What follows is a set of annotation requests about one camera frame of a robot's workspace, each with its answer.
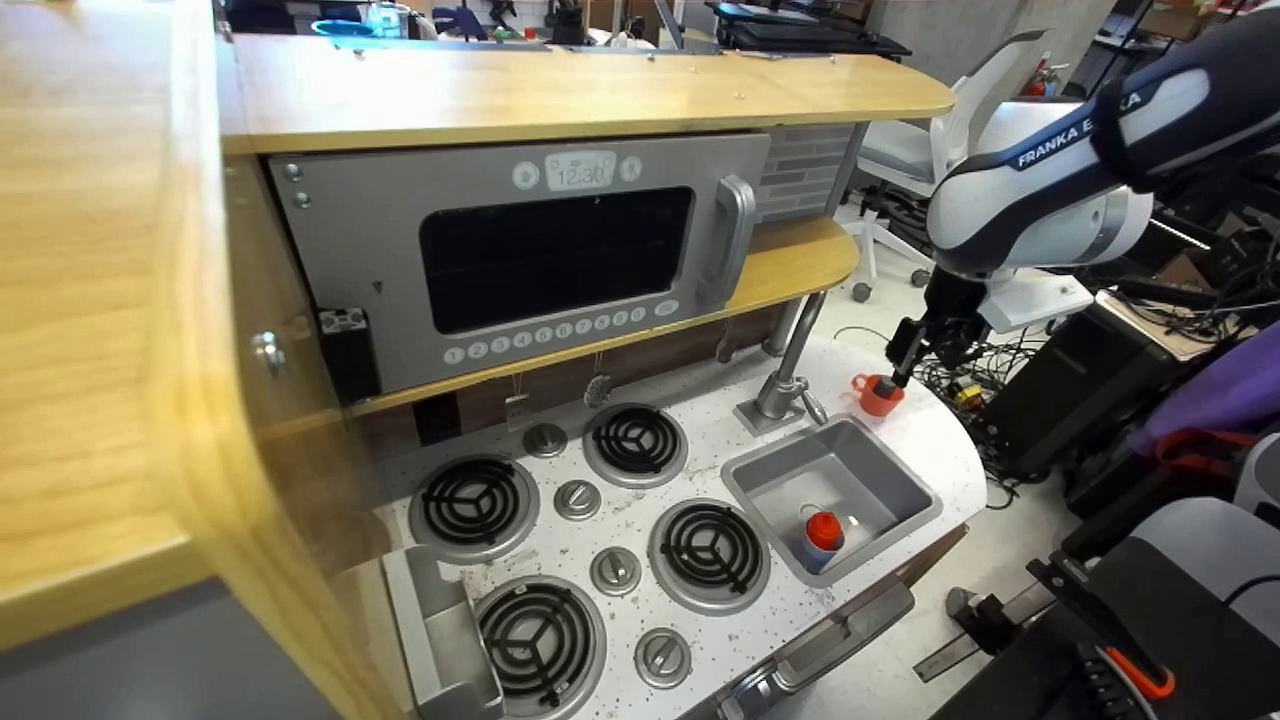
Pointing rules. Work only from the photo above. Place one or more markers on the small gray object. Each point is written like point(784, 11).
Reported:
point(886, 386)

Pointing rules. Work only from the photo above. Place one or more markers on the black metal hinge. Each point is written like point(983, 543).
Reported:
point(351, 355)

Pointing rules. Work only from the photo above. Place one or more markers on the orange cup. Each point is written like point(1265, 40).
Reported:
point(874, 400)

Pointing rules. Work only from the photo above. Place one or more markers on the white office chair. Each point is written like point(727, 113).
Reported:
point(892, 147)

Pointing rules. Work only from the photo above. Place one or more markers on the silver bolt head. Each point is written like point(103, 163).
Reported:
point(268, 355)

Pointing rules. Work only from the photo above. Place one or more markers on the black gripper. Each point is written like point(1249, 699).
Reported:
point(957, 323)

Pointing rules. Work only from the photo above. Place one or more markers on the gray toy sink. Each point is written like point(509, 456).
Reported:
point(825, 483)

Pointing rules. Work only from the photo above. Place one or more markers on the red fire extinguisher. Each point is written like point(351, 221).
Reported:
point(1037, 82)

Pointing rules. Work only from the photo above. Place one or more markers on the black equipment case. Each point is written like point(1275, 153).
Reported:
point(1066, 393)

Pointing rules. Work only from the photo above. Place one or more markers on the gray toy faucet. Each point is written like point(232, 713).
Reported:
point(784, 380)

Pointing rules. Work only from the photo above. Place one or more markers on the gray stove knob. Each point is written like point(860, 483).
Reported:
point(545, 436)
point(615, 571)
point(576, 497)
point(662, 657)

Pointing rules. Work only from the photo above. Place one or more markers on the wooden side panel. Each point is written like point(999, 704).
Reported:
point(95, 333)

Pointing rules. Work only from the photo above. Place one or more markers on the gray toy microwave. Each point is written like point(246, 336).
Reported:
point(372, 255)

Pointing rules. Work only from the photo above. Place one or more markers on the gray plastic side bin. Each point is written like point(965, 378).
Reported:
point(432, 643)

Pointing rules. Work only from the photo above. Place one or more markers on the purple cloth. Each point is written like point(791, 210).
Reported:
point(1220, 393)

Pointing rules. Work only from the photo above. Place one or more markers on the long wooden shelf board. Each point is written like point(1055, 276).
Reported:
point(535, 93)

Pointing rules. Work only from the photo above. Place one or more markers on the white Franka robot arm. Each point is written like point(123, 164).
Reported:
point(1055, 186)

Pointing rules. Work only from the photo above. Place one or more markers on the small red object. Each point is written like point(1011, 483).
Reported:
point(816, 539)

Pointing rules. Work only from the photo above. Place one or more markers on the black coil burner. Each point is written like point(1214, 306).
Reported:
point(635, 442)
point(472, 503)
point(708, 549)
point(539, 643)

